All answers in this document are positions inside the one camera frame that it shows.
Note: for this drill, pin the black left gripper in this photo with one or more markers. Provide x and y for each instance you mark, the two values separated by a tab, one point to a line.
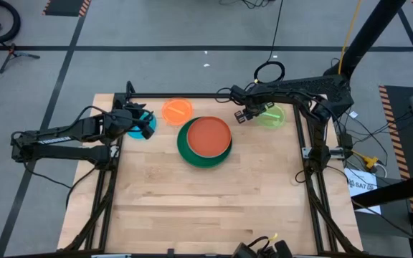
118	123

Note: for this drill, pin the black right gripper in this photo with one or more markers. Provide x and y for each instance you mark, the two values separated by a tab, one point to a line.
254	107

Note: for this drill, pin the small teal plastic plate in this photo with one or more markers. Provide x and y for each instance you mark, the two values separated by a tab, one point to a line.
134	133

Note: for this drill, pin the small light green plastic plate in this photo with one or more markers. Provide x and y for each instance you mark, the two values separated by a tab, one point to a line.
276	120

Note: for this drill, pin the small orange plastic plate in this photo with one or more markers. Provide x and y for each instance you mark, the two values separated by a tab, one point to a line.
172	116

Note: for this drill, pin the red-orange plastic plate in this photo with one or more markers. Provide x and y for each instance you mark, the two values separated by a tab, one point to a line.
209	137

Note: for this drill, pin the dark green plastic plate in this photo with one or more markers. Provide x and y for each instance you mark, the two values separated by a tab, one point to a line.
199	161

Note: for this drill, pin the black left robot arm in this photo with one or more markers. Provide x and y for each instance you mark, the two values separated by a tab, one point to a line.
66	152

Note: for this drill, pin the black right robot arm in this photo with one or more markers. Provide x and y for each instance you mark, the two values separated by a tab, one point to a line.
285	96

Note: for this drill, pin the white paper sheet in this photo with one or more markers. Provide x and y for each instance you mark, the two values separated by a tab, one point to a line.
362	184

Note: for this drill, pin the black tripod stand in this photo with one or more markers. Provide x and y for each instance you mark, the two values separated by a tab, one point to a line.
11	50

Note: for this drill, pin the black metal beam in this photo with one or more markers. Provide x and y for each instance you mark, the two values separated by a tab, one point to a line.
400	188

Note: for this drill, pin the black metal table frame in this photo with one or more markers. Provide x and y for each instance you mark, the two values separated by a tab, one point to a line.
192	95

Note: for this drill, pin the silver metal bracket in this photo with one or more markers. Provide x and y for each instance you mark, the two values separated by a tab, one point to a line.
337	153

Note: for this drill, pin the black table-level camera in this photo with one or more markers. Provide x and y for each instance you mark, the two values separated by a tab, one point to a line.
246	251

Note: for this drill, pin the black camera mast pole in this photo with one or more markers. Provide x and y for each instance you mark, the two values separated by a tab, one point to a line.
371	32

